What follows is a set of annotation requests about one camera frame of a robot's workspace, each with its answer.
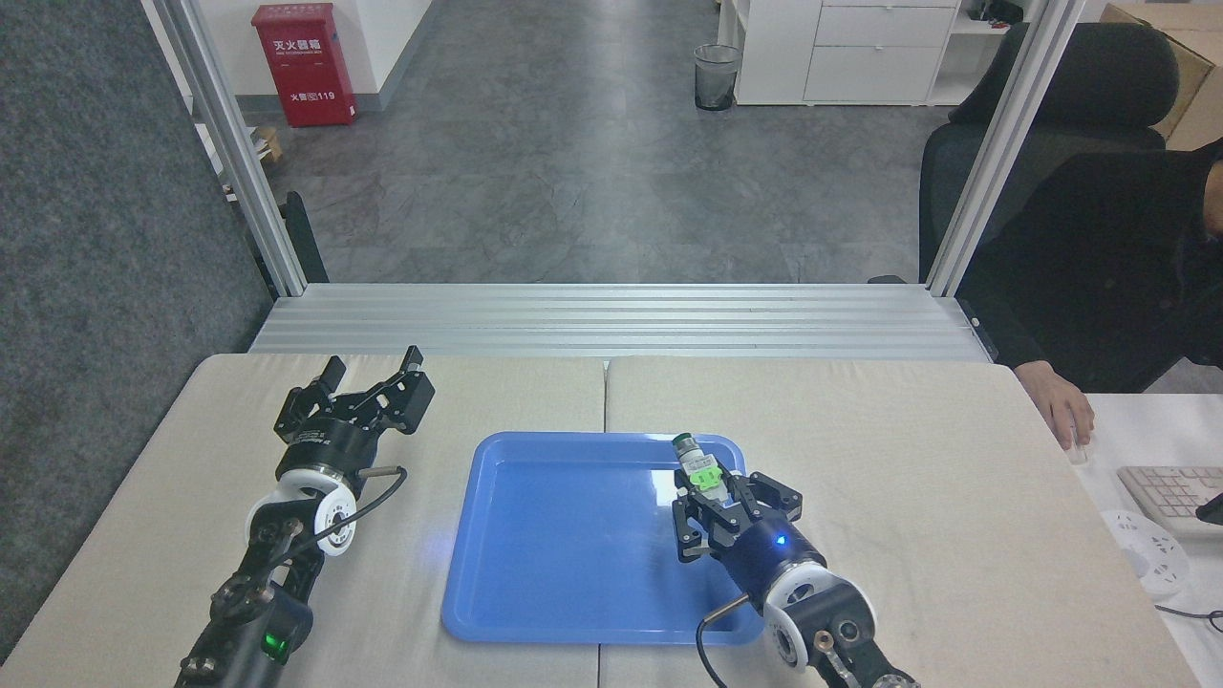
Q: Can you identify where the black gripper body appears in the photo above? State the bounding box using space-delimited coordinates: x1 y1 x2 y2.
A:
276 419 382 480
716 515 828 599

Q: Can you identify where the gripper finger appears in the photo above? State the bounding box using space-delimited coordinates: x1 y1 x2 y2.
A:
325 346 437 436
275 356 347 437
725 469 804 526
671 488 738 564

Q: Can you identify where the green and silver switch part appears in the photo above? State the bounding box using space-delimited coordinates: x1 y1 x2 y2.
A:
672 433 723 494

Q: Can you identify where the blue plastic tray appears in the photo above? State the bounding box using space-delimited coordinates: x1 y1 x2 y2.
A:
440 431 769 646

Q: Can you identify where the person's hand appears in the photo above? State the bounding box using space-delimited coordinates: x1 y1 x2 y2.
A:
1013 361 1097 451

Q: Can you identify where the black partition foot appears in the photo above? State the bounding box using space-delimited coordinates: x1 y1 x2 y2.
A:
283 191 331 286

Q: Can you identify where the red fire extinguisher box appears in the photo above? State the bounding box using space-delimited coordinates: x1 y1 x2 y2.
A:
251 3 358 128

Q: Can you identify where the white power strip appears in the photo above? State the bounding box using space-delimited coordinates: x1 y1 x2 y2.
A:
1099 508 1192 601

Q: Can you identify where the white keyboard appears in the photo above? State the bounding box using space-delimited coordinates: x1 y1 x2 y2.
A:
1116 465 1223 538

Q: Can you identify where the person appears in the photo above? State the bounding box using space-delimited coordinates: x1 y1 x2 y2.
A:
958 137 1223 395

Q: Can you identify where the black mesh waste bin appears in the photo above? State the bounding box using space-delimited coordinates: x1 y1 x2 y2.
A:
694 44 741 112

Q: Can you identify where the white drawer cabinet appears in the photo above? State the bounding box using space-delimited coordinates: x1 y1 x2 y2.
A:
717 0 1028 107

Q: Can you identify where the black office chair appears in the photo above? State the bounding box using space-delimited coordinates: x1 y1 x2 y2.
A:
868 21 1178 288

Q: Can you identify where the large cardboard box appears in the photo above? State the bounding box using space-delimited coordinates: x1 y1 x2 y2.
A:
1099 3 1223 151

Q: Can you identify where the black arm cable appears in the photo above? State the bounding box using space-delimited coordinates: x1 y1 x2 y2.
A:
696 593 752 688
287 465 409 567

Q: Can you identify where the silver aluminium rail frame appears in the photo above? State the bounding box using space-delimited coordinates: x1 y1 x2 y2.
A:
248 283 990 362

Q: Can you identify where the silver aluminium post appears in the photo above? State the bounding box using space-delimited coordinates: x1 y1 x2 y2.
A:
925 0 1085 297
151 0 309 297

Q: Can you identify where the thin black desk cable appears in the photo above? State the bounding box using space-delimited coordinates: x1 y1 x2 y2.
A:
1154 602 1223 634

